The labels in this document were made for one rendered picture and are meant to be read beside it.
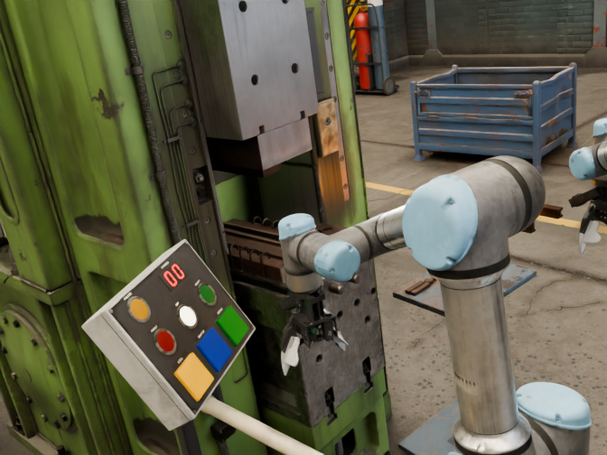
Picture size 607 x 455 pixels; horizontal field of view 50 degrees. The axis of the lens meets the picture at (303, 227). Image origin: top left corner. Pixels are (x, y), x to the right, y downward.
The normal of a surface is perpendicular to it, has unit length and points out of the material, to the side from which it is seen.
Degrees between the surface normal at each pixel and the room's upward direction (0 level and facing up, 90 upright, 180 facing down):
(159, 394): 90
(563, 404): 7
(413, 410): 0
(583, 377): 0
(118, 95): 90
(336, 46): 90
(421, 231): 83
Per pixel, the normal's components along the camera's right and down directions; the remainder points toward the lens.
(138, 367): -0.29, 0.39
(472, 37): -0.74, 0.31
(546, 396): -0.04, -0.95
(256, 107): 0.73, 0.15
